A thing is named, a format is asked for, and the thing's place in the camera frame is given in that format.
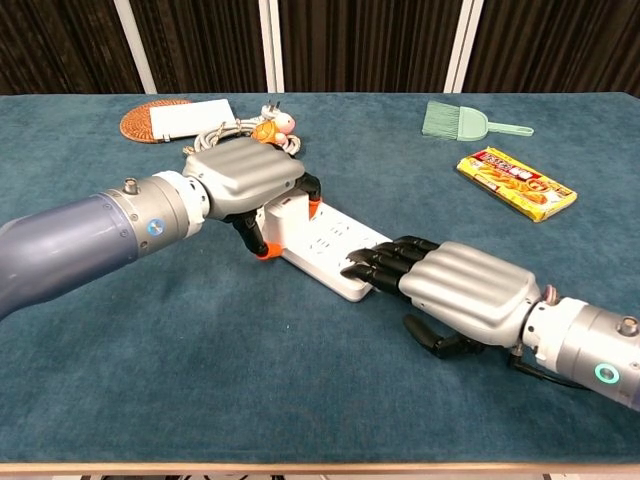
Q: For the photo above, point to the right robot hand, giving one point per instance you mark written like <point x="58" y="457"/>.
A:
<point x="465" y="295"/>

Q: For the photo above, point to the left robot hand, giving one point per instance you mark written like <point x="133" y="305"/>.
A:
<point x="245" y="175"/>

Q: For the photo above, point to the white plug adapter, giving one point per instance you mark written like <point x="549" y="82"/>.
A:
<point x="286" y="222"/>

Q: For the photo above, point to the white power strip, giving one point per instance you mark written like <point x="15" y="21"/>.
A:
<point x="332" y="245"/>

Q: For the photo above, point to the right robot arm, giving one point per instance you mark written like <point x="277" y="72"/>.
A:
<point x="585" y="345"/>

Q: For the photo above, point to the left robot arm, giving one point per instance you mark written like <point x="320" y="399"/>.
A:
<point x="85" y="235"/>

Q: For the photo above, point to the orange turtle toy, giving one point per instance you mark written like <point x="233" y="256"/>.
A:
<point x="274" y="129"/>

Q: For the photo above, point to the flat white box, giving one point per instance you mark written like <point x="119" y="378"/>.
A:
<point x="192" y="119"/>

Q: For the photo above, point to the round woven rattan coaster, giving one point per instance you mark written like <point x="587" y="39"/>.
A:
<point x="137" y="125"/>

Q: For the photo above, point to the yellow snack packet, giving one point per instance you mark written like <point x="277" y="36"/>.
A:
<point x="517" y="184"/>

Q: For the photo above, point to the green hand brush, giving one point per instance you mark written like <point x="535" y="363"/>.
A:
<point x="450" y="122"/>

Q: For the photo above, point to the teal table cloth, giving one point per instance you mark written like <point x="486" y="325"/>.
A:
<point x="250" y="375"/>

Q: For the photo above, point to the white frame post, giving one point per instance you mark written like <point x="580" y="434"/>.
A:
<point x="464" y="45"/>
<point x="270" y="45"/>
<point x="135" y="45"/>

